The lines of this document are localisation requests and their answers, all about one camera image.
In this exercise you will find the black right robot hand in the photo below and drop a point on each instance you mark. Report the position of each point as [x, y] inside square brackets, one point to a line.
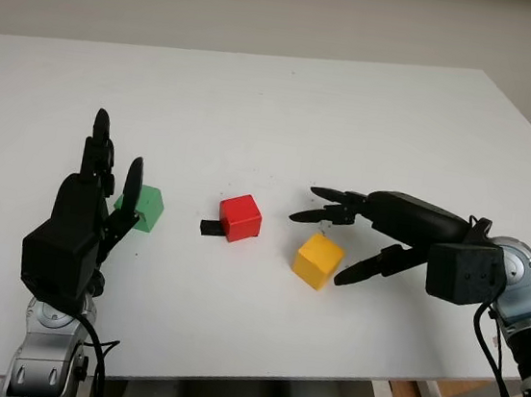
[413, 216]

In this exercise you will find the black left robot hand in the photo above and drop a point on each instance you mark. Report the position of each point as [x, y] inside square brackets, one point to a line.
[78, 200]

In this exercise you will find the green cube block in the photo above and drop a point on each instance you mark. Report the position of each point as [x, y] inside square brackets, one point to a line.
[152, 206]

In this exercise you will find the yellow cube block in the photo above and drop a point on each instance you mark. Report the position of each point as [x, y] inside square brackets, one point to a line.
[316, 260]

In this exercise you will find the red cube block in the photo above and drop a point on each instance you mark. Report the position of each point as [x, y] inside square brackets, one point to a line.
[241, 220]

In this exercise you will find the black tape strip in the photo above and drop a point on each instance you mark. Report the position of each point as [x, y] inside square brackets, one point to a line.
[211, 229]

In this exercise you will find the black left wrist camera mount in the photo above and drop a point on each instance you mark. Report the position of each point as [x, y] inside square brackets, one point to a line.
[56, 260]

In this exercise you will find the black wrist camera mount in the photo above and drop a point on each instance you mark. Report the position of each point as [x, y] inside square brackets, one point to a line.
[56, 260]
[462, 273]

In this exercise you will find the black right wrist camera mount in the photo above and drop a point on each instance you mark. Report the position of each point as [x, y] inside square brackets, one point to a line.
[462, 273]

